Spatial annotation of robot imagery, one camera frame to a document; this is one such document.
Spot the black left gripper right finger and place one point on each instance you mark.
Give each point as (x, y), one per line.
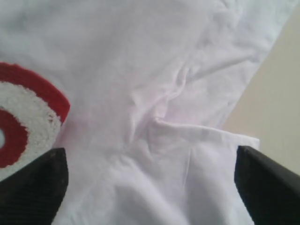
(270, 192)

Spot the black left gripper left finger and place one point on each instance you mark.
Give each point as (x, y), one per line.
(33, 194)

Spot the white t-shirt red lettering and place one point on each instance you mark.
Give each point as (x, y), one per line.
(150, 83)

